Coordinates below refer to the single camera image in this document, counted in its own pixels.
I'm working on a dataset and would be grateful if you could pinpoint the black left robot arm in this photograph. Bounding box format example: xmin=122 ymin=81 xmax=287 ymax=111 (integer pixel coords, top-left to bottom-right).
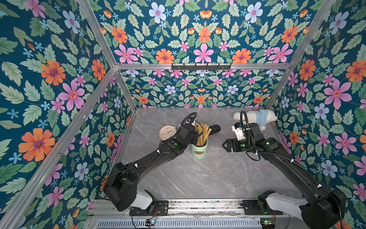
xmin=103 ymin=112 xmax=199 ymax=211

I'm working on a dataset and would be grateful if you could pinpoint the black wall hook rail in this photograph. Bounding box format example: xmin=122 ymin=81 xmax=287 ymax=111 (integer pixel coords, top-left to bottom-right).
xmin=171 ymin=63 xmax=232 ymax=71

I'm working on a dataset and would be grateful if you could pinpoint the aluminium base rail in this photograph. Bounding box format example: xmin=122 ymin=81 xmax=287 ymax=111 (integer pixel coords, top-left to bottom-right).
xmin=83 ymin=198 xmax=307 ymax=229

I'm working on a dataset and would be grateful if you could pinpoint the bundle of paper straws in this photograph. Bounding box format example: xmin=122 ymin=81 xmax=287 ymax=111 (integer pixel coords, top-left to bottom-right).
xmin=195 ymin=123 xmax=212 ymax=147

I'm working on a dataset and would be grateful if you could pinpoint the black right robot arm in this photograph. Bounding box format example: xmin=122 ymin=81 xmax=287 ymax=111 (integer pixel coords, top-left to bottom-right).
xmin=222 ymin=110 xmax=347 ymax=229

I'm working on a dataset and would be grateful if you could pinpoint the white plush toy blue shirt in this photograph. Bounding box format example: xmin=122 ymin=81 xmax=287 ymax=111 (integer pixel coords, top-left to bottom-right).
xmin=232 ymin=109 xmax=278 ymax=132

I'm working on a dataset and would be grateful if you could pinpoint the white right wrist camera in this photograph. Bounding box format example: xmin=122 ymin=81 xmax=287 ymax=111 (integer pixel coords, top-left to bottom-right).
xmin=232 ymin=126 xmax=246 ymax=141

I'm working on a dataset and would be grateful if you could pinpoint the light green metal cup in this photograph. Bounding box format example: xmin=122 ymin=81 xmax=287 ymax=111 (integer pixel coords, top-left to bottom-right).
xmin=191 ymin=139 xmax=209 ymax=159

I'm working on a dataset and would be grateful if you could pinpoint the round beige kitchen timer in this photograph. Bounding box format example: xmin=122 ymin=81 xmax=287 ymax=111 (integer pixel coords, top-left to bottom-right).
xmin=159 ymin=125 xmax=177 ymax=140

